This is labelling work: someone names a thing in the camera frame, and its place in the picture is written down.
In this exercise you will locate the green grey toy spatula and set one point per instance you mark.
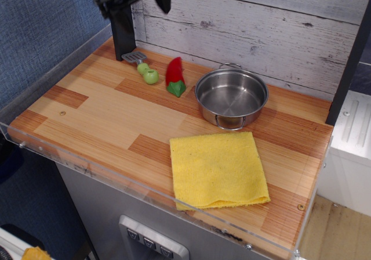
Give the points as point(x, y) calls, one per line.
point(149, 75)

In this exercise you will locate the steel pot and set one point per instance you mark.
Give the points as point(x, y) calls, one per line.
point(231, 97)

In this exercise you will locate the yellow cloth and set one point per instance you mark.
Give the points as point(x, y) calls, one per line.
point(217, 171)

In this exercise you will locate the red toy chili pepper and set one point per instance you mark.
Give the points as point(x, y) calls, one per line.
point(175, 83)

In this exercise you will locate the clear acrylic left guard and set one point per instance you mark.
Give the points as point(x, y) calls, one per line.
point(49, 79)

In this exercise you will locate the clear acrylic guard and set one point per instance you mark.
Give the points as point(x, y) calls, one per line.
point(291, 151)
point(49, 79)

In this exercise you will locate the clear acrylic front guard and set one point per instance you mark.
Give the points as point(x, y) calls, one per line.
point(291, 151)

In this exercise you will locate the grey cabinet with dispenser panel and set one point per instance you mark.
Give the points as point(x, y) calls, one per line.
point(125, 224)

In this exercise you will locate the yellow object bottom left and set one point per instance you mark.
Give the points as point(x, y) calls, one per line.
point(35, 253)

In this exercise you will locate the dark grey left post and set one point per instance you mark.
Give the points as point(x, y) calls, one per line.
point(123, 42)

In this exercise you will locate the dark grey post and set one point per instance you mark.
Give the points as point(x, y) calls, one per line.
point(123, 42)
point(350, 67)

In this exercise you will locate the dark grey right post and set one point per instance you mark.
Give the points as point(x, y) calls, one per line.
point(350, 67)

